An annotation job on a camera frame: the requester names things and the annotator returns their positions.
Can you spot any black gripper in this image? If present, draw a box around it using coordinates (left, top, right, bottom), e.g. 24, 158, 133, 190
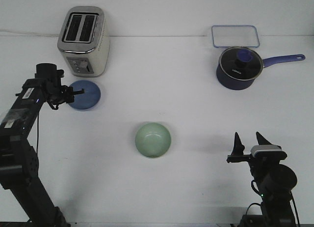
227, 132, 282, 180
35, 63, 84, 107

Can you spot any blue bowl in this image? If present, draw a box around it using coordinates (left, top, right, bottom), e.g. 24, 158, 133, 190
69, 80, 101, 110

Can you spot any green bowl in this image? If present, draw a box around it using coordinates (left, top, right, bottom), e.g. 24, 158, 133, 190
134, 122, 172, 158

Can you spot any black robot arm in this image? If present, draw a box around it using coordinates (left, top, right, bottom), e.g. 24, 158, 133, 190
0, 63, 84, 227
227, 132, 300, 227

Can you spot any silver two-slot toaster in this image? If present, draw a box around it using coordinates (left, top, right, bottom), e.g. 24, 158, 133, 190
57, 6, 110, 78

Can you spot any glass pot lid blue knob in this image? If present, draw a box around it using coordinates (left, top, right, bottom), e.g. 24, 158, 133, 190
219, 47, 263, 81

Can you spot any clear blue-rimmed container lid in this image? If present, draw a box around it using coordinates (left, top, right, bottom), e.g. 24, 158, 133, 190
211, 25, 260, 48

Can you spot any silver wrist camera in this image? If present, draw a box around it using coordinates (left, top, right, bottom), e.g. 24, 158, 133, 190
251, 145, 287, 160

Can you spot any blue saucepan with handle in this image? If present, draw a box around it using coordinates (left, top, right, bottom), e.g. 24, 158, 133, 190
216, 54, 306, 90

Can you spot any white toaster power cord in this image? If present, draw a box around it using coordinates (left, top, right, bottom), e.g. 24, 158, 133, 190
0, 28, 60, 37

